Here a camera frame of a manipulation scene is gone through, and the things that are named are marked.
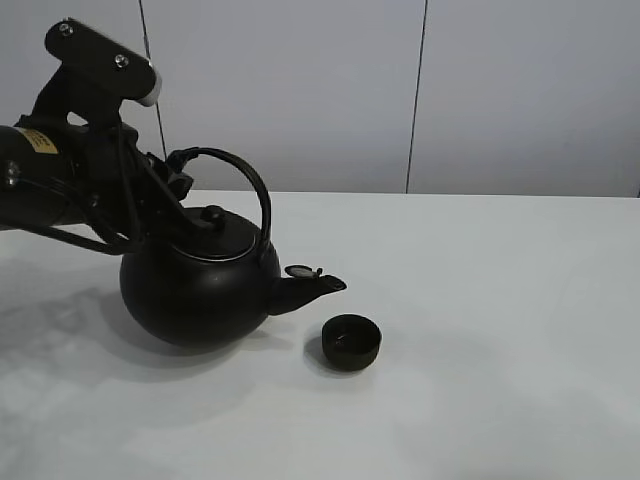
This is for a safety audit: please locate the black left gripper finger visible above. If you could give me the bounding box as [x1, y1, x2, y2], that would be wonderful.
[147, 150, 193, 199]

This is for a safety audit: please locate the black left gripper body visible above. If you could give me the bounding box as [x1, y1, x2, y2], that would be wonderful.
[75, 123, 197, 250]

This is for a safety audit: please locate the black round teapot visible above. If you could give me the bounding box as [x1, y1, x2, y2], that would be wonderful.
[119, 147, 347, 348]

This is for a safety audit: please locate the small black teacup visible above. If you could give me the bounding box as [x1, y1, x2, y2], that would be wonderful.
[321, 314, 383, 372]

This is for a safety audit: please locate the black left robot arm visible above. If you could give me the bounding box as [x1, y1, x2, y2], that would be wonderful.
[1, 121, 196, 255]

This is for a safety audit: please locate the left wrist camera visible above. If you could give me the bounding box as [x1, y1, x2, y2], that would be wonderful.
[32, 17, 162, 127]

